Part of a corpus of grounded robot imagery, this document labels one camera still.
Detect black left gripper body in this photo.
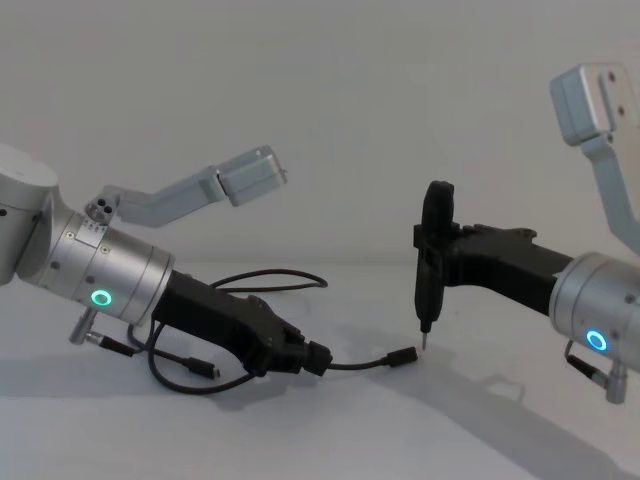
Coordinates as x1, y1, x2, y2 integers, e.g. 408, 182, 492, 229
151, 268, 290, 377

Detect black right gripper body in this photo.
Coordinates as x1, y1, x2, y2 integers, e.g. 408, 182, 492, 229
457, 225, 575, 317

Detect black electric screwdriver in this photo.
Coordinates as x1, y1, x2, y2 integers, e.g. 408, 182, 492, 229
412, 178, 458, 351

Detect white table cloth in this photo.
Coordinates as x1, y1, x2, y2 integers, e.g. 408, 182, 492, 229
0, 257, 640, 480

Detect black cable with plugs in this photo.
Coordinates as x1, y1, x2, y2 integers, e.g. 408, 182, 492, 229
127, 268, 421, 397

